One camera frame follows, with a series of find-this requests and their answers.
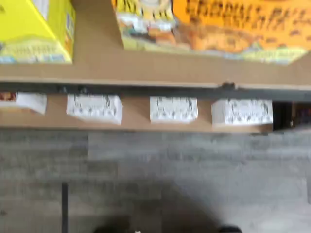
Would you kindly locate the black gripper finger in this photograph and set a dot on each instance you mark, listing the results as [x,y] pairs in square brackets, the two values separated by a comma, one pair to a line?
[113,227]
[229,230]

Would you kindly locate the wooden shelf board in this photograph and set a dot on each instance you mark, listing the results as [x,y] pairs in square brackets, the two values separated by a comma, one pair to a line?
[97,48]

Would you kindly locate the white patterned small boxes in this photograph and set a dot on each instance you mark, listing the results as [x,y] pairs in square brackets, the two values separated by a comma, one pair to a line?
[136,114]

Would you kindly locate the green Bobo's apple pie box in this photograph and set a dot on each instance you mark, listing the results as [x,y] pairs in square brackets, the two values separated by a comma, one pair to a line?
[24,31]

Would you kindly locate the orange Bobo's peanut butter box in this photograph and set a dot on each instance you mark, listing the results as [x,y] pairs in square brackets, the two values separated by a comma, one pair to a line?
[243,24]

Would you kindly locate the white patterned carton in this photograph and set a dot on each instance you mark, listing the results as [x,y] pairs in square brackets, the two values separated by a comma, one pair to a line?
[241,112]
[94,109]
[173,110]

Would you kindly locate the black metal stand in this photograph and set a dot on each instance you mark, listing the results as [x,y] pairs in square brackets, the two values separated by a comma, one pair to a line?
[64,201]

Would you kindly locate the yellow label granola box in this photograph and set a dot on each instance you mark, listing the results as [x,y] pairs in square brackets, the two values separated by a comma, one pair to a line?
[29,102]

